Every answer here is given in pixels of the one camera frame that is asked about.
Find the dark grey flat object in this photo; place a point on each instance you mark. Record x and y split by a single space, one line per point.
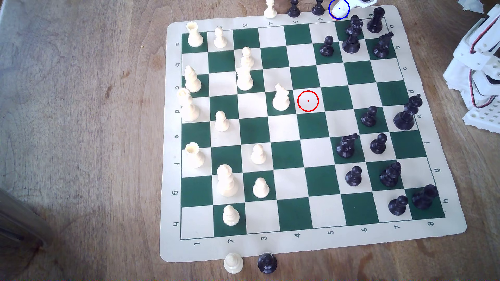
19 222

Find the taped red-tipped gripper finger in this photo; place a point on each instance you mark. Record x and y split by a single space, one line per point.
361 3

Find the white chess bishop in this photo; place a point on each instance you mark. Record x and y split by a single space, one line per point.
192 82

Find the black chess pawn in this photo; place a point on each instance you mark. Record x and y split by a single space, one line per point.
293 10
327 47
353 177
267 264
398 207
378 145
369 118
318 9

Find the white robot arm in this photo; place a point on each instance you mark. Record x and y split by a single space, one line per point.
478 66

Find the white chess queen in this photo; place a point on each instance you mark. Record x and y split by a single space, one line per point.
189 109

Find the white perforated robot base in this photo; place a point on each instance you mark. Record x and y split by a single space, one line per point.
484 117

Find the black chess knight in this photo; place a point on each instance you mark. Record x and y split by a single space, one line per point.
381 47
346 147

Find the black chess king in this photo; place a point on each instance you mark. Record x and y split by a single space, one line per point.
405 118

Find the black chess rook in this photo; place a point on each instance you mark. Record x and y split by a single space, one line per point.
375 22
425 198

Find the green and white chess mat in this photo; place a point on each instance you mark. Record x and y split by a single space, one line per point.
312 242

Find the white chess rook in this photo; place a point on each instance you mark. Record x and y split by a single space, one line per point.
194 37
194 156

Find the white chess pawn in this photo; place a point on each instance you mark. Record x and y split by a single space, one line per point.
260 189
270 11
220 39
233 264
231 216
246 54
258 156
338 11
222 123

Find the white chess knight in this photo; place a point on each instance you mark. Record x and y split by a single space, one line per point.
281 99
244 80

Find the white chess king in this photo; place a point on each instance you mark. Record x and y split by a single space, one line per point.
227 183

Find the white crumpled paper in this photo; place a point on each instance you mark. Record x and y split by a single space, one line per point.
470 5

